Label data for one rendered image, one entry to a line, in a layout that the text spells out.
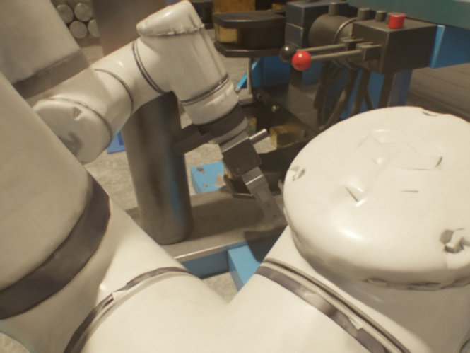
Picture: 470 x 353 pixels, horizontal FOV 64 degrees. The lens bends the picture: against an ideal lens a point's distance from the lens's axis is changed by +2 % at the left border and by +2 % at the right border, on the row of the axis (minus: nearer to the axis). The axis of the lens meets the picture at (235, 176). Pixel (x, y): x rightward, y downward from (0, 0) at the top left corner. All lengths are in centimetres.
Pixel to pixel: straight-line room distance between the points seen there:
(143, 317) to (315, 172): 10
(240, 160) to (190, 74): 15
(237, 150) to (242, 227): 104
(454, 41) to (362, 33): 17
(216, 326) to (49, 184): 9
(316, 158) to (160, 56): 41
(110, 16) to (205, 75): 68
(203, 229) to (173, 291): 141
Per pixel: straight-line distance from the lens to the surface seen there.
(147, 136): 128
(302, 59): 74
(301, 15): 106
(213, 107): 56
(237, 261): 148
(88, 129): 45
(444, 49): 89
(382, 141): 17
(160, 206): 143
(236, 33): 112
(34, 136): 18
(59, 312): 20
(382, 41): 82
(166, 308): 18
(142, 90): 58
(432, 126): 17
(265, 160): 129
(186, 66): 55
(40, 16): 47
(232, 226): 160
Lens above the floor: 117
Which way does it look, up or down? 32 degrees down
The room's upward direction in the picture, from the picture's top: 3 degrees counter-clockwise
